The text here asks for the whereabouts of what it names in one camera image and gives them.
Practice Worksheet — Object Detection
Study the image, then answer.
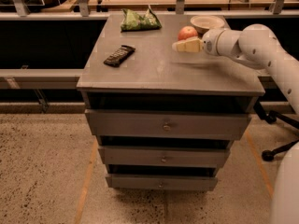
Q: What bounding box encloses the black rxbar chocolate bar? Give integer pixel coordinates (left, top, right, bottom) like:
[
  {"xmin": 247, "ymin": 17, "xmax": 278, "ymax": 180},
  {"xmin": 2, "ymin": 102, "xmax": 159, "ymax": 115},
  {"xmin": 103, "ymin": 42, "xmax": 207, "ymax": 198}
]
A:
[{"xmin": 104, "ymin": 45, "xmax": 135, "ymax": 67}]

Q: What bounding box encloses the black office chair base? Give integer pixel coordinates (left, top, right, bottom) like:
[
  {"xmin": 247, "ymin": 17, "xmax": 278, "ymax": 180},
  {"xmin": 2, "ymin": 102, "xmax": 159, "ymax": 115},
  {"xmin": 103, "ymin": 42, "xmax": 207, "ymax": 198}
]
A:
[{"xmin": 253, "ymin": 101, "xmax": 299, "ymax": 162}]

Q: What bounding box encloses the metal railing frame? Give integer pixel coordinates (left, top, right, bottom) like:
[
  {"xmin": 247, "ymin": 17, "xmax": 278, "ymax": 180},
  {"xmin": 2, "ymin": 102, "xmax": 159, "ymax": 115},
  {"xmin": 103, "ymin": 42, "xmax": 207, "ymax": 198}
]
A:
[{"xmin": 0, "ymin": 0, "xmax": 299, "ymax": 114}]

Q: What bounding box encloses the bottom grey drawer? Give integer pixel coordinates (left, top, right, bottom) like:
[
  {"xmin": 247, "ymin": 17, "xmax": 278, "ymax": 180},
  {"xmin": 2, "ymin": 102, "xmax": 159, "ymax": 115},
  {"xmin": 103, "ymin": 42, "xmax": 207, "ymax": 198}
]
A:
[{"xmin": 106, "ymin": 174, "xmax": 218, "ymax": 191}]

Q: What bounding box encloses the top grey drawer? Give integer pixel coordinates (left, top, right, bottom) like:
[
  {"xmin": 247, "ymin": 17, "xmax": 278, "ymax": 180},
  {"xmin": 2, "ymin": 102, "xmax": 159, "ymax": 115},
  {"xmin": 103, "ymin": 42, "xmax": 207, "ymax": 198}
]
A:
[{"xmin": 85, "ymin": 109, "xmax": 250, "ymax": 140}]

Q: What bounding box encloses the white bowl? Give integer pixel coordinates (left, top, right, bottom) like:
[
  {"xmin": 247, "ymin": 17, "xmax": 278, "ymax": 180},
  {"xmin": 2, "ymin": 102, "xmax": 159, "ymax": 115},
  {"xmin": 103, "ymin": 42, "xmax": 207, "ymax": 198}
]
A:
[{"xmin": 191, "ymin": 16, "xmax": 225, "ymax": 34}]

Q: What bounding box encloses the green chip bag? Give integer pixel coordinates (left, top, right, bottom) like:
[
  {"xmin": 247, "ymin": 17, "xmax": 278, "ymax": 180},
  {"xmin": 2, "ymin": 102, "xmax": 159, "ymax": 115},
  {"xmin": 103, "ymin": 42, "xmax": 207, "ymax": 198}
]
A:
[{"xmin": 121, "ymin": 7, "xmax": 162, "ymax": 32}]

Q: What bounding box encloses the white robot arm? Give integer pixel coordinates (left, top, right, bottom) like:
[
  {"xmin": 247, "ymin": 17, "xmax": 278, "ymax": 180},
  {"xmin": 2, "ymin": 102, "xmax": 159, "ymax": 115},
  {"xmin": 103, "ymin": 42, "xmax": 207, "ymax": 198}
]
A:
[{"xmin": 172, "ymin": 24, "xmax": 299, "ymax": 224}]

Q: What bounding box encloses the grey drawer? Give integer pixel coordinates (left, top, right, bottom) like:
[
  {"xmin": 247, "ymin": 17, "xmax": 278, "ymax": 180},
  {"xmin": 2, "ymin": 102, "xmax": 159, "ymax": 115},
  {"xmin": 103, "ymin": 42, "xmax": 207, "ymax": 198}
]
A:
[
  {"xmin": 99, "ymin": 146, "xmax": 230, "ymax": 168},
  {"xmin": 85, "ymin": 109, "xmax": 250, "ymax": 140},
  {"xmin": 106, "ymin": 174, "xmax": 218, "ymax": 191}
]

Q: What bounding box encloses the grey drawer cabinet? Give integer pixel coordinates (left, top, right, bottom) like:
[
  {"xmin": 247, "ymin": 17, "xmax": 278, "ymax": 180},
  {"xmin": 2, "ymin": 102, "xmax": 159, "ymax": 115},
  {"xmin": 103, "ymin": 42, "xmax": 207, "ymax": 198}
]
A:
[{"xmin": 77, "ymin": 15, "xmax": 264, "ymax": 191}]

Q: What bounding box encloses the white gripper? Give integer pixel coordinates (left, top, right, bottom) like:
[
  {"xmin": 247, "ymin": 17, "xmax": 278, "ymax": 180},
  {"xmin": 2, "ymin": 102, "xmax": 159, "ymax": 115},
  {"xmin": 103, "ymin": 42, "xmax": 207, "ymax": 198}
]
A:
[{"xmin": 172, "ymin": 29, "xmax": 224, "ymax": 56}]

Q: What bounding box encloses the red apple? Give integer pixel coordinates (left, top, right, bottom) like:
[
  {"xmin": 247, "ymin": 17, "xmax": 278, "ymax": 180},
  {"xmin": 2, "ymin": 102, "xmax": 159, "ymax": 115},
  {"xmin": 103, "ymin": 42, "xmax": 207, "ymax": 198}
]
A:
[{"xmin": 178, "ymin": 26, "xmax": 198, "ymax": 41}]

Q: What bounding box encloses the middle grey drawer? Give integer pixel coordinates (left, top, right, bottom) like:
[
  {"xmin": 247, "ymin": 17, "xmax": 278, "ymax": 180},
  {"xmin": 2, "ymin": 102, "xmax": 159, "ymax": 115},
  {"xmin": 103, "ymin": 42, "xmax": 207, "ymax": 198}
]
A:
[{"xmin": 99, "ymin": 146, "xmax": 230, "ymax": 168}]

